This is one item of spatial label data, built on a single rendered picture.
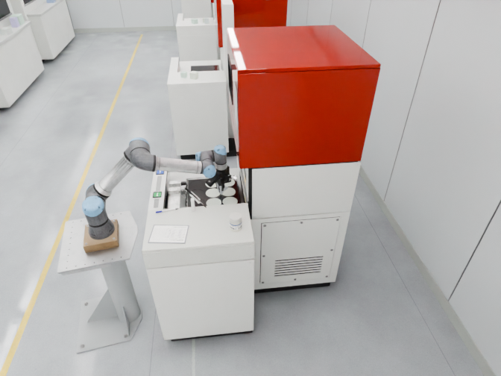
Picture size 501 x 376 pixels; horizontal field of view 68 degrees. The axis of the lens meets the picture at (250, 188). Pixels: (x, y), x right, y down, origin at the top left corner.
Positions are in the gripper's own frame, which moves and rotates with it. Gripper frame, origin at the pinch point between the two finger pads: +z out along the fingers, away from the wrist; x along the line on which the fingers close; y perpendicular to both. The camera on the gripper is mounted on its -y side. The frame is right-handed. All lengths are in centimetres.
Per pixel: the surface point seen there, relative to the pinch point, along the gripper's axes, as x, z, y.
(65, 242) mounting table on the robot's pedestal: 29, 10, -95
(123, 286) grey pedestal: 11, 51, -75
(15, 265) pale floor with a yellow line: 125, 92, -132
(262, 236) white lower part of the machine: -29.0, 25.9, 13.4
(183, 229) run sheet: -20.0, -4.8, -39.6
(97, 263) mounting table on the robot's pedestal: 0, 10, -86
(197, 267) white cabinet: -36, 13, -41
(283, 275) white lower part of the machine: -38, 70, 29
